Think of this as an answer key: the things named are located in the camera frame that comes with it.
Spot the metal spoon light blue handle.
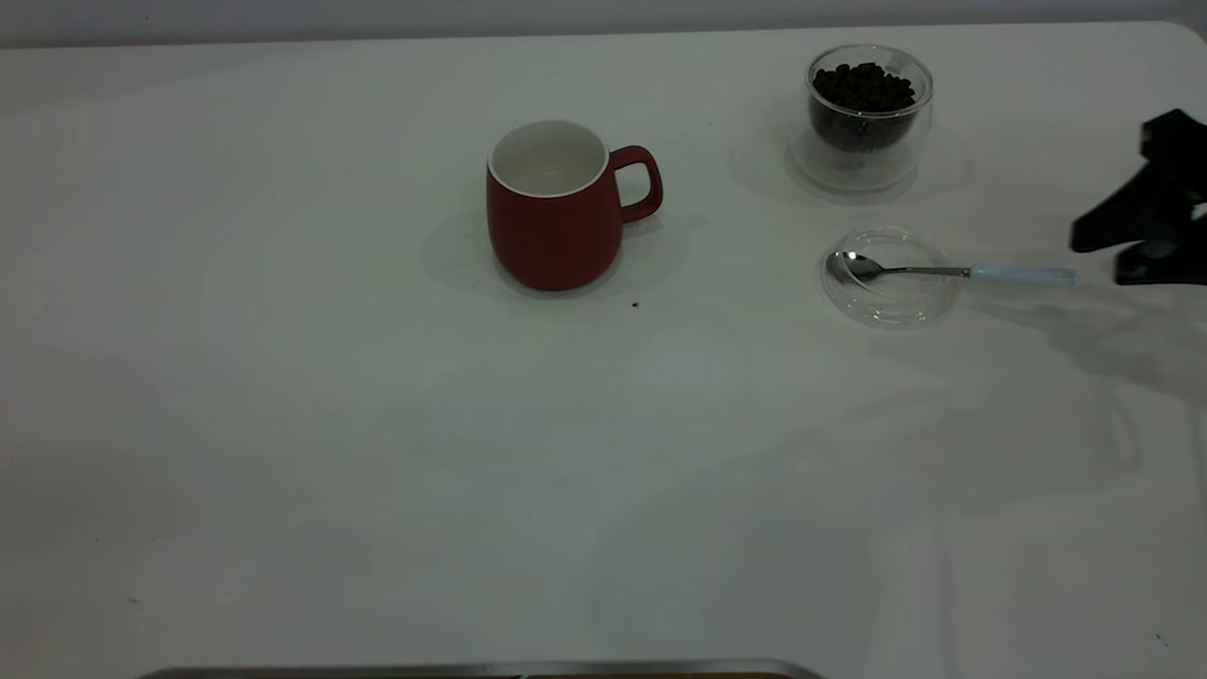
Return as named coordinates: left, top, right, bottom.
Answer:
left=825, top=250, right=1079, bottom=289

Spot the clear glass saucer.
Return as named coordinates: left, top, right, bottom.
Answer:
left=820, top=226, right=961, bottom=329

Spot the red ceramic mug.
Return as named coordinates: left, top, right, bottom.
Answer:
left=486, top=120, right=664, bottom=291

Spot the coffee beans pile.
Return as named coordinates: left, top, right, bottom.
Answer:
left=811, top=62, right=918, bottom=154

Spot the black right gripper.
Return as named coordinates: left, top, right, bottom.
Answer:
left=1070, top=108, right=1207, bottom=286

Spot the double-wall glass cup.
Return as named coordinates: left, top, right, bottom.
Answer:
left=785, top=44, right=934, bottom=197

